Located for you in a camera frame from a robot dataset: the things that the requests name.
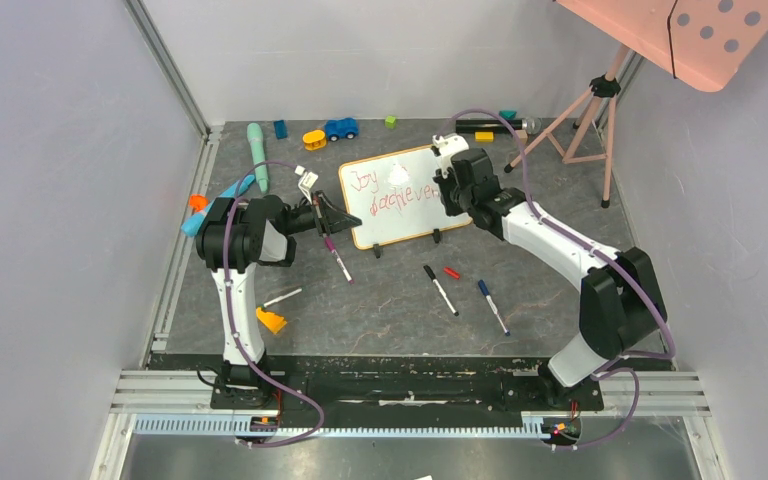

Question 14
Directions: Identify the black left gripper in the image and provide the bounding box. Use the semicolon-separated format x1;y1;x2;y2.
283;191;362;238

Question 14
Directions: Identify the purple capped whiteboard marker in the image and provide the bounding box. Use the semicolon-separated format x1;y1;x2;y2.
323;236;354;284

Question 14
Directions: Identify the white whiteboard orange frame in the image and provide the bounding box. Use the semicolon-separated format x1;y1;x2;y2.
338;145;471;250

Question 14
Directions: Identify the red marker cap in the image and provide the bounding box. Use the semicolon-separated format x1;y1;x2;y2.
443;267;461;279

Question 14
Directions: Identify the blue capped whiteboard marker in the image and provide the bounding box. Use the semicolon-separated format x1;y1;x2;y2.
477;279;511;336

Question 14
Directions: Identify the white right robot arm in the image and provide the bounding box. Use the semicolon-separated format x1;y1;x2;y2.
431;147;667;408

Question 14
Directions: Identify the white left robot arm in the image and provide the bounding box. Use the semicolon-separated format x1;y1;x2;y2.
194;191;362;408

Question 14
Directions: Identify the black capped whiteboard marker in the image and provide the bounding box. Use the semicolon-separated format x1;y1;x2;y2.
423;264;459;316

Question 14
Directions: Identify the green capped whiteboard marker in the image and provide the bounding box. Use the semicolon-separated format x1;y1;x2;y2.
256;287;303;310

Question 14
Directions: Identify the yellow rectangular block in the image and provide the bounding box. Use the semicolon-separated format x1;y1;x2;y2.
474;131;495;143

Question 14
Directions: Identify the black cylinder tube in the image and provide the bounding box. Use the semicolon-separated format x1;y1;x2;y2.
455;119;524;134

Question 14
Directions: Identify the yellow oval toy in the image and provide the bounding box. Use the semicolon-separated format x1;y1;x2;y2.
302;129;328;151

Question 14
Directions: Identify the clear plastic ball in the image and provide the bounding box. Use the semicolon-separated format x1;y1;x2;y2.
522;116;543;136

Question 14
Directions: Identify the blue toy car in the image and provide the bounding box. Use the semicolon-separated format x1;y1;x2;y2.
324;117;359;142

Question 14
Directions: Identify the dark blue block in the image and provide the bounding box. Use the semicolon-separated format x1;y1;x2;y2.
273;120;289;140

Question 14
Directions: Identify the orange wedge block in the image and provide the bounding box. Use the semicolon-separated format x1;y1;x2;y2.
256;307;287;335

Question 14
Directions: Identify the mint green toy tube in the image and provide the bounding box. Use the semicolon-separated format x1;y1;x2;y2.
246;123;269;194

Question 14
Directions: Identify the orange toy piece left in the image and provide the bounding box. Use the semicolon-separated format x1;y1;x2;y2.
188;194;210;212

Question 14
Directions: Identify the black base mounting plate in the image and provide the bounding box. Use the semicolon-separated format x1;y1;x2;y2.
145;354;607;432

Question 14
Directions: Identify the pink tripod stand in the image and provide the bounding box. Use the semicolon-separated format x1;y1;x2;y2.
504;44;630;209

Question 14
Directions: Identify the pink perforated board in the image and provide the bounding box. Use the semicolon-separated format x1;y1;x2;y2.
559;0;768;93

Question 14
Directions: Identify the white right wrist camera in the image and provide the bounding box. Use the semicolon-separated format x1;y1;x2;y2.
431;133;470;178

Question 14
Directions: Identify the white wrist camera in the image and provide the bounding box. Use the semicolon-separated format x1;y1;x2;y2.
431;133;470;178
294;165;319;203

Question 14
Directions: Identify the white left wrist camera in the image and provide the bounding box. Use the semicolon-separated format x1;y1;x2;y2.
294;165;319;203

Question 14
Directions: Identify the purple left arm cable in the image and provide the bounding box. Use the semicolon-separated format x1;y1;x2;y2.
221;162;327;450

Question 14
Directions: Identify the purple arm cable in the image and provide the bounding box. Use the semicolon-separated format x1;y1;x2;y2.
450;108;677;453
221;162;327;450

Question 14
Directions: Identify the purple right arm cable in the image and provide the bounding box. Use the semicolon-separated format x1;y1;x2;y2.
450;108;677;453

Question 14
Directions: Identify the white comb cable duct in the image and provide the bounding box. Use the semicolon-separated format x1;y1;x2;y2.
133;414;548;440

